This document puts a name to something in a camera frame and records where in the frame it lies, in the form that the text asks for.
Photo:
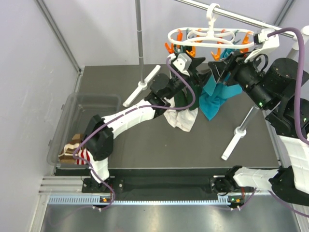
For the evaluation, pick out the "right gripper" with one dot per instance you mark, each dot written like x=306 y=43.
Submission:
x=233 y=62

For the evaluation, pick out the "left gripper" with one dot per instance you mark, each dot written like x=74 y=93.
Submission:
x=201 y=78

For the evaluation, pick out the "white clip hanger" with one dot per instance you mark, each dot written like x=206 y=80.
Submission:
x=187 y=39

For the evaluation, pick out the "brown white striped sock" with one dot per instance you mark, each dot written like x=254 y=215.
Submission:
x=66 y=154

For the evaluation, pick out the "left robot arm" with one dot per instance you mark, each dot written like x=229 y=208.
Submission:
x=177 y=92

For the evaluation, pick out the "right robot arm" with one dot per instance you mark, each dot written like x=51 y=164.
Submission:
x=273 y=89

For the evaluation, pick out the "blue sock pair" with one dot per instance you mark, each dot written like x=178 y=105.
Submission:
x=214 y=95

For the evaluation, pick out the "green white sock pair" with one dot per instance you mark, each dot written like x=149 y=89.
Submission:
x=182 y=119

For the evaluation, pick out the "clear plastic bin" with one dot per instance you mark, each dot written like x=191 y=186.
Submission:
x=76 y=114

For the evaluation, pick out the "red white striped sock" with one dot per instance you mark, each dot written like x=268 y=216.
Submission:
x=83 y=157

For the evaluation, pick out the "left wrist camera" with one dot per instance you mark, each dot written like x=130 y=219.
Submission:
x=182 y=63

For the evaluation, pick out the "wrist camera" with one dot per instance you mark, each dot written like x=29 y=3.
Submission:
x=264 y=44
x=182 y=63

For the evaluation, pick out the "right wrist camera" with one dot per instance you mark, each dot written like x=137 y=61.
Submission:
x=264 y=44

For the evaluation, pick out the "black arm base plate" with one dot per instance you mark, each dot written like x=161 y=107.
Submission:
x=128 y=183

